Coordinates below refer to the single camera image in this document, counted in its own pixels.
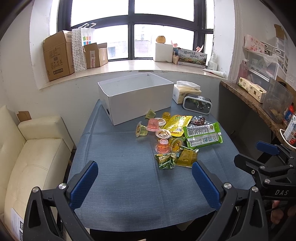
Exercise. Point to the black speaker clock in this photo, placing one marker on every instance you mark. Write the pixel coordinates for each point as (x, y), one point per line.
(197, 103)

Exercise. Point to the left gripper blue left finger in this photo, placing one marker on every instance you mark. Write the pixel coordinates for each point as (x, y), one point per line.
(80, 184)

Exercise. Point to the cream sofa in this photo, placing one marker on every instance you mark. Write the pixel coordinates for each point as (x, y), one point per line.
(33, 153)

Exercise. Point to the small green snack packet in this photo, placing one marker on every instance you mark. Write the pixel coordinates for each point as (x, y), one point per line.
(166, 161)

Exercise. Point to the yellow jelly cup front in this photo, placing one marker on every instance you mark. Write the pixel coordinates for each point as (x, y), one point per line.
(176, 144)

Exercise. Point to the pink jelly cup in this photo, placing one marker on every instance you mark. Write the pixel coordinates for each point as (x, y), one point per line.
(153, 125)
(162, 146)

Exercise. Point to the small yellow snack packet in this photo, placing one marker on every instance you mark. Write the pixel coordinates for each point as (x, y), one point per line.
(187, 157)

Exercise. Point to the yellow-green jelly cup left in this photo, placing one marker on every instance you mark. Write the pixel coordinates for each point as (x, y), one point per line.
(141, 130)

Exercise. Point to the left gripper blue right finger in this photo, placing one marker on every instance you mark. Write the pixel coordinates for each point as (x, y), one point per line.
(209, 184)

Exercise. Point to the large cardboard box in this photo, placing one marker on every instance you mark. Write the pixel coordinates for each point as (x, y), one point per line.
(58, 55)

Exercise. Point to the clear plastic container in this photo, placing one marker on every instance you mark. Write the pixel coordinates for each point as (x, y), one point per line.
(277, 100)

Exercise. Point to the white foam box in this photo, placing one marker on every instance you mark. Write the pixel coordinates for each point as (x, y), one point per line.
(163, 53)

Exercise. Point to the pink jelly cup front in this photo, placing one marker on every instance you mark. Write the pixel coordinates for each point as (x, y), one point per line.
(162, 146)

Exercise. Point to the tissue pack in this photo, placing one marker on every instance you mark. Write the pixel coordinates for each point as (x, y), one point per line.
(183, 88)

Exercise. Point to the printed long carton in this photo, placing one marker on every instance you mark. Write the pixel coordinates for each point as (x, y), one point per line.
(191, 58)

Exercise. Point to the green jelly cup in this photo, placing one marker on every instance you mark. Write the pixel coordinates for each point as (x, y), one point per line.
(150, 114)

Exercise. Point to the dark meat vacuum pack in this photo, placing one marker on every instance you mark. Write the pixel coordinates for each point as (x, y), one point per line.
(198, 121)

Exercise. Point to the wooden side shelf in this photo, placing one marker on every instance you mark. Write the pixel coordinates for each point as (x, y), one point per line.
(255, 106)

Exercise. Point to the person's right hand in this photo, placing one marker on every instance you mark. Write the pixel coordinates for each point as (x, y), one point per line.
(277, 214)

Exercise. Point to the large green snack pack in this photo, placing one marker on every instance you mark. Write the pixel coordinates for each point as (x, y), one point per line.
(201, 136)

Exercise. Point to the orange pumpkin ornament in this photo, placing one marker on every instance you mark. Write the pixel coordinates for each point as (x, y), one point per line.
(161, 40)

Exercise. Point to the small open cardboard box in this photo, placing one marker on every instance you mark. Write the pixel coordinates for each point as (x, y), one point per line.
(96, 55)

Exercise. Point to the white bottle on sill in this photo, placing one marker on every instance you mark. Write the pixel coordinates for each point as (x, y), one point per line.
(212, 64)

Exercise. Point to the polka dot paper bag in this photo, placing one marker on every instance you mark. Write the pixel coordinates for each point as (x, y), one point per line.
(81, 36)

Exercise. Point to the clear drawer organizer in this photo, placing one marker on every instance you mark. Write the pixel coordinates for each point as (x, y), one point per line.
(264, 61)

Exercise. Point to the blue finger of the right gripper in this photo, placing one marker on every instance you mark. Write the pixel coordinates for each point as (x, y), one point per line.
(267, 148)

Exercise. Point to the white storage box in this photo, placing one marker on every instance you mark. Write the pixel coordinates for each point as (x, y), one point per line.
(129, 97)

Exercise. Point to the jelly cup cartoon lid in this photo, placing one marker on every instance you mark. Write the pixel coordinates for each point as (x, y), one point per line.
(163, 134)

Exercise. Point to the yellow snack pouch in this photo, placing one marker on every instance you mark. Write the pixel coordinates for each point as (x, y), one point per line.
(176, 124)

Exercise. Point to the beige tissue carton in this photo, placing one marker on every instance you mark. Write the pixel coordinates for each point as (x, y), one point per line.
(255, 90)

